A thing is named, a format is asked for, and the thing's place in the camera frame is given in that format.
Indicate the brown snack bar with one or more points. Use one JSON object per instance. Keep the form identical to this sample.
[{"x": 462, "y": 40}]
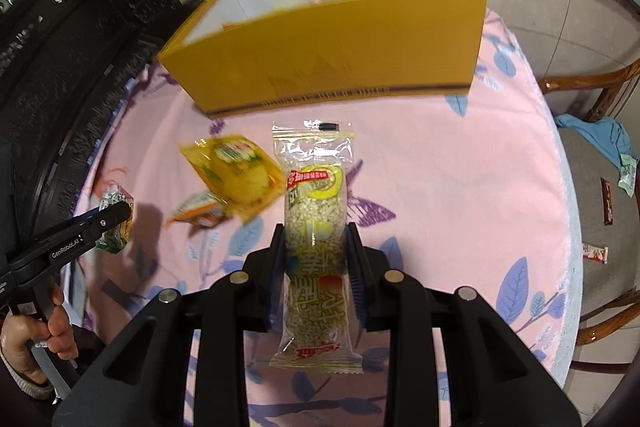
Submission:
[{"x": 607, "y": 202}]

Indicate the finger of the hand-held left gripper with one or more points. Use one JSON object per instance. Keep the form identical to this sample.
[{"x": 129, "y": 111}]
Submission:
[
  {"x": 107, "y": 218},
  {"x": 90, "y": 213}
]

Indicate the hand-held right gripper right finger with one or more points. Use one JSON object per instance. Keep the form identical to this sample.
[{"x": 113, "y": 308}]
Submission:
[{"x": 356, "y": 267}]

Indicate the small orange snack packet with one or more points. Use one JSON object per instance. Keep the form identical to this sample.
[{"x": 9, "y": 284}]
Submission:
[{"x": 200, "y": 209}]

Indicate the green and orange snack packet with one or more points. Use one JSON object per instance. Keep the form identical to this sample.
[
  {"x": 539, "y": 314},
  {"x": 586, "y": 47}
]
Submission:
[{"x": 117, "y": 237}]

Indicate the yellow cardboard box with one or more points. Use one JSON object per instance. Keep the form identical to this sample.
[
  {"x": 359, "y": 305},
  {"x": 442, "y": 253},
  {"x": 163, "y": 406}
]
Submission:
[{"x": 325, "y": 52}]

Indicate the yellow snack packet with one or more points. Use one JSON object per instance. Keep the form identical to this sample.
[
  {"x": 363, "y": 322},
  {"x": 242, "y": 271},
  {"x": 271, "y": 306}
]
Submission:
[{"x": 235, "y": 177}]

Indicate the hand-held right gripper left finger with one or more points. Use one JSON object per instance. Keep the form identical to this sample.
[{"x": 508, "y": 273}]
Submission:
[{"x": 275, "y": 257}]

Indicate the person's left hand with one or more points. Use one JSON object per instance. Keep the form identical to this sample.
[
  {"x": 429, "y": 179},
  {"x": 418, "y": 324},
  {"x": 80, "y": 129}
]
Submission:
[{"x": 62, "y": 332}]

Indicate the pink floral tablecloth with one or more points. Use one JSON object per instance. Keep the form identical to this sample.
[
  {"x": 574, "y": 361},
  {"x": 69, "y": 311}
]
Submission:
[{"x": 450, "y": 187}]

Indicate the wooden chair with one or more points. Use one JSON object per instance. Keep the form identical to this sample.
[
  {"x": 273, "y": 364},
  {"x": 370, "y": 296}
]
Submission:
[{"x": 610, "y": 82}]

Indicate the clear rice cracker packet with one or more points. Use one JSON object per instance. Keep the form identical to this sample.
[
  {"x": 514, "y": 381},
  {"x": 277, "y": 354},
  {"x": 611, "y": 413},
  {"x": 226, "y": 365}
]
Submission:
[{"x": 315, "y": 207}]

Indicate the person's left forearm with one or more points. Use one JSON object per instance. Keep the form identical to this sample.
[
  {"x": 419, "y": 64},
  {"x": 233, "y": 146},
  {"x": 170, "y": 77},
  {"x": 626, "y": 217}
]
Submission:
[{"x": 27, "y": 390}]

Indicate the blue cloth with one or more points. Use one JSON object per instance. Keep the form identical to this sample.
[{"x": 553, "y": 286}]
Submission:
[{"x": 595, "y": 134}]

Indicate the green and white snack packet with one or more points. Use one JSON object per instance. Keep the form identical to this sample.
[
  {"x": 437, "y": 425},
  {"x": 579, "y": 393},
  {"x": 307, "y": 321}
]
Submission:
[{"x": 629, "y": 174}]

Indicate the grey chair cushion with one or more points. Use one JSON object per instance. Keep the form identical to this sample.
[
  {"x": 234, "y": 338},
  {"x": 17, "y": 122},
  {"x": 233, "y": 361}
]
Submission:
[{"x": 590, "y": 217}]

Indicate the red and white snack bar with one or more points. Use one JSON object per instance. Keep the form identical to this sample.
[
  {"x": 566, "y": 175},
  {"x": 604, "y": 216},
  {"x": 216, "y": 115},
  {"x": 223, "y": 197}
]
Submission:
[{"x": 595, "y": 253}]

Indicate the black carved wooden furniture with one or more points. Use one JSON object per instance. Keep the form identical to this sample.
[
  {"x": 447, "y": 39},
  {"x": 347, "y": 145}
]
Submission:
[{"x": 65, "y": 72}]

